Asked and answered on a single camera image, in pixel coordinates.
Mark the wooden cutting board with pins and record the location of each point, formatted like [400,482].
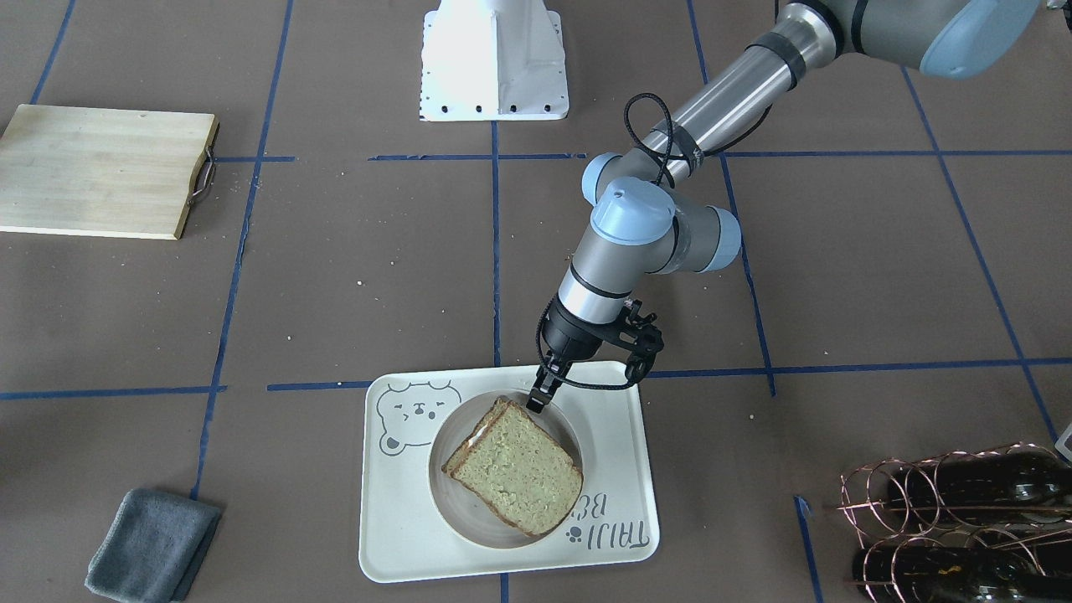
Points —
[102,171]

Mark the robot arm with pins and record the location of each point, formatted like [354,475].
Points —
[641,225]

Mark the dark wine bottle front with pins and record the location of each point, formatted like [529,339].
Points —
[1020,487]

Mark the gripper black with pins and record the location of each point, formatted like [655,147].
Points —
[564,332]

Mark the grey folded cloth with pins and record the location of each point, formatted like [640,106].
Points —
[154,549]

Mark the white round plate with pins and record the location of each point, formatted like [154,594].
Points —
[463,511]

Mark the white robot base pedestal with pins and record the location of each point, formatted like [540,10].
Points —
[493,60]

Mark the bread slice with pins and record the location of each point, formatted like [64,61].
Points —
[522,474]
[465,448]

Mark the dark wine bottle rear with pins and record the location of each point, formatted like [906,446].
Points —
[916,572]

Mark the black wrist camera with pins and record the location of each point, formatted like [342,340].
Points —
[643,340]

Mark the copper wire bottle rack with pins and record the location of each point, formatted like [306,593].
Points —
[865,504]

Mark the cream bear tray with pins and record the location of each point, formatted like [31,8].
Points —
[402,536]

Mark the dark wine bottle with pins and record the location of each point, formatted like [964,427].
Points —
[916,572]
[1020,487]

